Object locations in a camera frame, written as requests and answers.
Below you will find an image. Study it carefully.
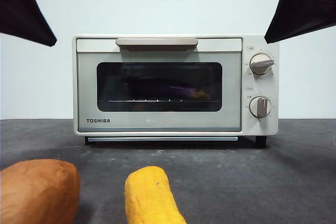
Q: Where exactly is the brown sweet potato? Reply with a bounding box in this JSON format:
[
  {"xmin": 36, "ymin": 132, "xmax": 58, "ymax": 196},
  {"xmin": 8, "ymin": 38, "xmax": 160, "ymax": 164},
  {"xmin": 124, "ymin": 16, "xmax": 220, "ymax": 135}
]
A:
[{"xmin": 0, "ymin": 159, "xmax": 81, "ymax": 224}]

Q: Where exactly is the glass oven door with handle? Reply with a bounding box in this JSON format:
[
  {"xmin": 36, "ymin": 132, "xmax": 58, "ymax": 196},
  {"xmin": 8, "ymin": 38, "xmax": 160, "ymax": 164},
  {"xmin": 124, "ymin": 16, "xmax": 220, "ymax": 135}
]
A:
[{"xmin": 76, "ymin": 38, "xmax": 242, "ymax": 132}]

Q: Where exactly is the silver crumb tray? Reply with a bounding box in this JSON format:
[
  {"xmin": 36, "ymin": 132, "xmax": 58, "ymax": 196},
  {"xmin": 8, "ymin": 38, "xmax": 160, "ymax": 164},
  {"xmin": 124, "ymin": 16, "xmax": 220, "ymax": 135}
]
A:
[{"xmin": 87, "ymin": 136, "xmax": 238, "ymax": 142}]

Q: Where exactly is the beige temperature knob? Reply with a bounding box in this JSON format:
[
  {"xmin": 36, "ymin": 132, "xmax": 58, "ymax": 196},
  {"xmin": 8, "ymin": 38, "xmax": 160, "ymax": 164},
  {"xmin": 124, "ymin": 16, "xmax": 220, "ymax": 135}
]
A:
[{"xmin": 249, "ymin": 54, "xmax": 275, "ymax": 76}]

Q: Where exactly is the metal wire oven rack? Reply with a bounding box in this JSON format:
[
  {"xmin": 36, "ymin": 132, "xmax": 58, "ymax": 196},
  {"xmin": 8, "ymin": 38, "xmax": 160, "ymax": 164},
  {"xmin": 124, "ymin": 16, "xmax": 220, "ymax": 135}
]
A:
[{"xmin": 99, "ymin": 99, "xmax": 218, "ymax": 104}]

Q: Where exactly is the beige timer knob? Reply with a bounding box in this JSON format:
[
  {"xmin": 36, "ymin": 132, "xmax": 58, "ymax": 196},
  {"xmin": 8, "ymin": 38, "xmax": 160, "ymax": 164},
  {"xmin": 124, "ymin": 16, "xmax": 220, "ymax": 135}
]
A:
[{"xmin": 248, "ymin": 97, "xmax": 271, "ymax": 119}]

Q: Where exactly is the yellow corn cob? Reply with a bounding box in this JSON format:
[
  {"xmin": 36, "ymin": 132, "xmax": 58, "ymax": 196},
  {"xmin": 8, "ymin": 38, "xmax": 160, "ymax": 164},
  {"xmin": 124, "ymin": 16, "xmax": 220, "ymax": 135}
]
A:
[{"xmin": 124, "ymin": 166, "xmax": 187, "ymax": 224}]

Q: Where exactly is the cream Toshiba toaster oven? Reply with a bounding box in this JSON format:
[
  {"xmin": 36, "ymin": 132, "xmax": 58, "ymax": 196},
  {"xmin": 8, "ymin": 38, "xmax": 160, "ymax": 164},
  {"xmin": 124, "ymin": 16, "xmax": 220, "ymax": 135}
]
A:
[{"xmin": 72, "ymin": 34, "xmax": 280, "ymax": 148}]

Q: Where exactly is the purple eggplant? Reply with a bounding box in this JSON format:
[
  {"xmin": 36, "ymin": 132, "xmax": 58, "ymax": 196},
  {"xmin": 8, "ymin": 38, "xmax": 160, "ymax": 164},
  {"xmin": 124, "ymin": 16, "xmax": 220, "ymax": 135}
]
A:
[{"xmin": 123, "ymin": 77, "xmax": 211, "ymax": 99}]

